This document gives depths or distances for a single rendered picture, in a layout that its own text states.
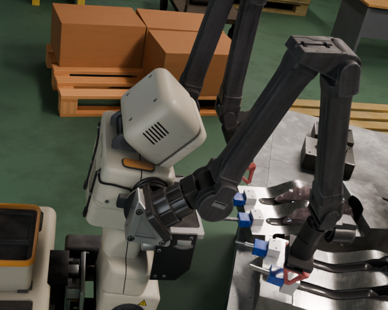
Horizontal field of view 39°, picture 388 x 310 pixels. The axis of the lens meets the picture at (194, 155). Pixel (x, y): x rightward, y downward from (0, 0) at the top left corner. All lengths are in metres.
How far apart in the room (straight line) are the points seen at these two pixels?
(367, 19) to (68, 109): 3.36
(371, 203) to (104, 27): 2.76
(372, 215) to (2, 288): 1.16
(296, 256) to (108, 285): 0.50
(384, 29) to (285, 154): 3.96
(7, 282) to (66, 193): 1.74
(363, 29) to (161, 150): 4.87
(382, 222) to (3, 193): 2.06
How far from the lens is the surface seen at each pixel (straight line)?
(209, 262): 2.87
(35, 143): 3.61
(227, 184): 1.12
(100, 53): 4.28
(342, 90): 1.06
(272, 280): 1.46
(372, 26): 6.05
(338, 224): 1.33
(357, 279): 1.62
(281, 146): 2.35
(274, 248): 1.60
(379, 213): 1.94
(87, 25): 4.17
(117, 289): 1.50
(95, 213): 1.36
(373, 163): 2.46
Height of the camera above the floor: 1.91
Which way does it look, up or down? 31 degrees down
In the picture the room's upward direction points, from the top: 12 degrees clockwise
